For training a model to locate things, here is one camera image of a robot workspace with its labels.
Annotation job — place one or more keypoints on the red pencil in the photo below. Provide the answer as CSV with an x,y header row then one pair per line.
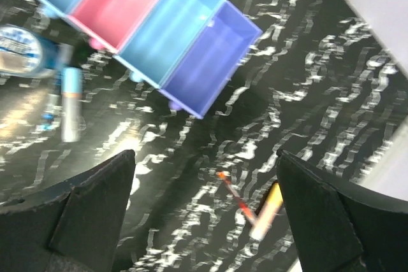
x,y
250,216

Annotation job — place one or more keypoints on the pink bin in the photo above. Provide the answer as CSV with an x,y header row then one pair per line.
x,y
111,22

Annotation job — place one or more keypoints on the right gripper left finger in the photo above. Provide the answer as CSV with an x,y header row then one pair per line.
x,y
73,225

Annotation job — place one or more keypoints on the blue white tape roll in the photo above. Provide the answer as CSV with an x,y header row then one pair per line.
x,y
27,54

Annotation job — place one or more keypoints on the orange highlighter pen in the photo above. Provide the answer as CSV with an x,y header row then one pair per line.
x,y
267,214

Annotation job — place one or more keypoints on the teal blue bin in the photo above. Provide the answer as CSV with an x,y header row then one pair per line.
x,y
165,36

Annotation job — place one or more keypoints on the purple bin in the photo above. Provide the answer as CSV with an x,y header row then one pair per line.
x,y
211,61

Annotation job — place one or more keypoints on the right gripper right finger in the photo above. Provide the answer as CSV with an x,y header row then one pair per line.
x,y
338,225

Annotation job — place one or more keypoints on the blue white marker pen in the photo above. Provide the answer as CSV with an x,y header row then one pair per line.
x,y
71,90

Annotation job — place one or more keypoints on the black marbled table mat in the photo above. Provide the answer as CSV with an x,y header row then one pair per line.
x,y
317,84

